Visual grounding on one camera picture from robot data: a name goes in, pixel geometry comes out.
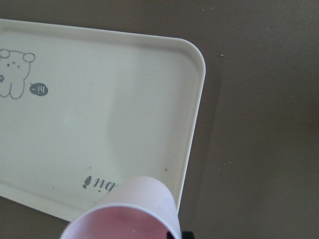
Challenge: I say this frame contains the cream rabbit tray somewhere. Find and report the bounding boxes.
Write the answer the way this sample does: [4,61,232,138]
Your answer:
[0,19,205,221]

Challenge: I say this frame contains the pink plastic cup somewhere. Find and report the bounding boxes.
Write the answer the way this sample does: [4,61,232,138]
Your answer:
[61,176,182,239]

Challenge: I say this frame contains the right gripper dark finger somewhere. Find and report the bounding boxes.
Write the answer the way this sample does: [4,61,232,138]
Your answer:
[166,227,194,239]

